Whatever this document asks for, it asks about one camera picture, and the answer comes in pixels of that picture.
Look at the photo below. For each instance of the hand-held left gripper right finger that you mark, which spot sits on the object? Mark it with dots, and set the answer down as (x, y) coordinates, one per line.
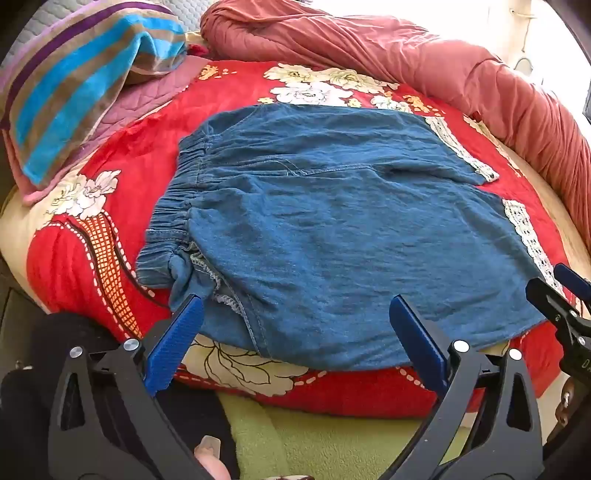
(415, 341)

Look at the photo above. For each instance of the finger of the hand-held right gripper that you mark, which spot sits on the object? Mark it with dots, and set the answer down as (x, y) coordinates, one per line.
(549, 302)
(565, 279)

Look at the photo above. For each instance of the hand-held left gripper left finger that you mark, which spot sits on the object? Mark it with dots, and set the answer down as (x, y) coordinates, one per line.
(175, 337)

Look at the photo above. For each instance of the blue denim pants lace trim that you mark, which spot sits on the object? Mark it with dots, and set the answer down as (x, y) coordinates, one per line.
(323, 230)

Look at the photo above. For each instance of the person's left hand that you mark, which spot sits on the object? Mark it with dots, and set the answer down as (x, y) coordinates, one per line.
(210, 461)

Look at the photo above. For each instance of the green cloth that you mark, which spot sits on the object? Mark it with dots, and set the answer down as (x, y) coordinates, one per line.
(286, 443)

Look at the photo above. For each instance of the dark bedside cabinet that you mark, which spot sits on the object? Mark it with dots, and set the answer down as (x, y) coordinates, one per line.
(18, 314)

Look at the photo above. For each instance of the red floral blanket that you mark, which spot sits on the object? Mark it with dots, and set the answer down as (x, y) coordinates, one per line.
(115, 152)

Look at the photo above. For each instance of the pink quilted cloth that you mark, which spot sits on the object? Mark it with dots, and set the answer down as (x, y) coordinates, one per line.
(138, 99)

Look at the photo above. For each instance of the striped blue brown towel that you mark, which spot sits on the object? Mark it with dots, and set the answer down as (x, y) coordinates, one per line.
(60, 92)

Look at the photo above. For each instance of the salmon pink quilt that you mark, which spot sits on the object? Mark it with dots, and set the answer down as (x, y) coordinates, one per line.
(415, 50)

